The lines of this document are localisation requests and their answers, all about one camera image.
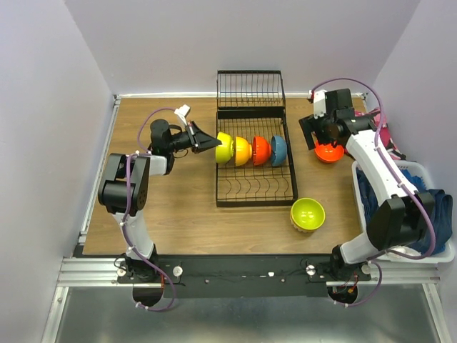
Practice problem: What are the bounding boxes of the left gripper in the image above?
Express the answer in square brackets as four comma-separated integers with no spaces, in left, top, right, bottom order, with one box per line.
[166,120,221,154]

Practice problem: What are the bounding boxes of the yellow-green bowl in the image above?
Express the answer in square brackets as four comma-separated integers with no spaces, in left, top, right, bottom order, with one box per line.
[215,131,234,164]

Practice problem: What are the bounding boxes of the orange-yellow bowl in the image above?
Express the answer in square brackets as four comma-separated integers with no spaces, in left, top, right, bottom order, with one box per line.
[235,136,252,166]

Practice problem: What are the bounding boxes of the blue bowl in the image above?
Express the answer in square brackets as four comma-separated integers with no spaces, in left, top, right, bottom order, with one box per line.
[270,135,287,166]

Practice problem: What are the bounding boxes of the red-orange bowl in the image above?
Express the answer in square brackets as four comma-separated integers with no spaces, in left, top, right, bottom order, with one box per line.
[252,136,271,166]
[314,141,345,164]

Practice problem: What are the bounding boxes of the black wire dish rack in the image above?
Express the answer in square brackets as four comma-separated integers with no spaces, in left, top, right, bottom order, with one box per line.
[216,70,298,207]

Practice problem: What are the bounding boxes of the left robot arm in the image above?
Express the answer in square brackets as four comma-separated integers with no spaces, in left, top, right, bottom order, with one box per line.
[98,119,221,282]

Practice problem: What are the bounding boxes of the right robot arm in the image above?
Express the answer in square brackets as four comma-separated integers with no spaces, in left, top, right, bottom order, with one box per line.
[299,89,436,280]

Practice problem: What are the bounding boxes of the pink camouflage garment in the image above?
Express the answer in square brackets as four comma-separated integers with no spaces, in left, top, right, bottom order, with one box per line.
[355,108,406,160]

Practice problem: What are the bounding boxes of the lime green bowl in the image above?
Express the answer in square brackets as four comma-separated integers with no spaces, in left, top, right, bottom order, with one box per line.
[290,198,326,223]

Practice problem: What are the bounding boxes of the cream ribbed bowl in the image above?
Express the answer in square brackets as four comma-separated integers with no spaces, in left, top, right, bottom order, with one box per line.
[290,215,323,233]

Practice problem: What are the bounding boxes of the white cloth in basket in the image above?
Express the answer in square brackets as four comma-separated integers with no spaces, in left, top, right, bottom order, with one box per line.
[386,246,421,259]

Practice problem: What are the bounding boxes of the blue denim jeans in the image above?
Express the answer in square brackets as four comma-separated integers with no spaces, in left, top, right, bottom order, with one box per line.
[356,168,453,255]

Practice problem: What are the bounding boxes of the white laundry basket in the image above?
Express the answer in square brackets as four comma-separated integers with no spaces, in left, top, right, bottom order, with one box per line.
[351,159,456,265]

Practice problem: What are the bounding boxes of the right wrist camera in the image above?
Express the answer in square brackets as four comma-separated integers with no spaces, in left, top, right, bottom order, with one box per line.
[308,89,327,119]

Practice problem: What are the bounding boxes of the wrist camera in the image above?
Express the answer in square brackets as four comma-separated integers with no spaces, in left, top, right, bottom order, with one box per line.
[174,104,191,126]
[308,89,327,119]

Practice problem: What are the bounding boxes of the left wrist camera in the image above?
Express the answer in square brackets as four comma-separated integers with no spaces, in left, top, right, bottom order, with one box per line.
[174,104,191,126]

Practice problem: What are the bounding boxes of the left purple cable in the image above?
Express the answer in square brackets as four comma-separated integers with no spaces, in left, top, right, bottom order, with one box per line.
[121,104,190,312]

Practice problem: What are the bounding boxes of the purple cable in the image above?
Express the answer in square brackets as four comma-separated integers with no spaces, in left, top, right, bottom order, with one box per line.
[121,104,190,312]
[310,78,437,308]

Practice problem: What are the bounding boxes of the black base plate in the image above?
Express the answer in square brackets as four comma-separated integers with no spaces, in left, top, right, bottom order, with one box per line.
[117,254,370,299]

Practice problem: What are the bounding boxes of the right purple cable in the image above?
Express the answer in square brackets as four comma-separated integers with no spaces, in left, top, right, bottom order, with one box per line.
[310,78,437,308]

